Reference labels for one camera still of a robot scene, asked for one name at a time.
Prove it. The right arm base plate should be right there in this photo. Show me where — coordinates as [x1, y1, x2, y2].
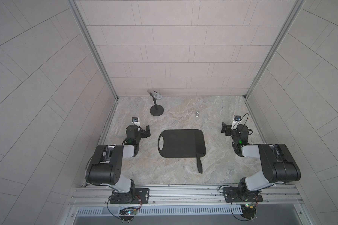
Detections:
[219, 186, 263, 203]

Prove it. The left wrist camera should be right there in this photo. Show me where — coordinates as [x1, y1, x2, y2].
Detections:
[132, 117, 140, 127]

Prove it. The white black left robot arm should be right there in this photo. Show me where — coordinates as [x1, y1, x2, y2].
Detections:
[85, 124, 151, 194]

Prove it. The left circuit board with wires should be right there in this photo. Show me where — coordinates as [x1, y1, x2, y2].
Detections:
[106, 195, 143, 223]

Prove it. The aluminium rail frame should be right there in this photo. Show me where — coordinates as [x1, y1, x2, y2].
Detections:
[68, 184, 303, 207]

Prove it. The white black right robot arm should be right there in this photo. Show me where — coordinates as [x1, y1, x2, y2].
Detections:
[221, 122, 301, 195]

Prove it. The circuit board with wires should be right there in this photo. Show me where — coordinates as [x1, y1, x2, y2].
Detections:
[106, 195, 143, 223]
[232, 197, 259, 222]

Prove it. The black cutting board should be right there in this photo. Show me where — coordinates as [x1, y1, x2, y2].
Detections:
[158, 129, 199, 158]

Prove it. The right circuit board with wires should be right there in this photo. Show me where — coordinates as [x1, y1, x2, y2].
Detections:
[232, 197, 259, 222]

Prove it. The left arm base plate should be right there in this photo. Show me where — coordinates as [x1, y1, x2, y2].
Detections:
[109, 188, 150, 204]

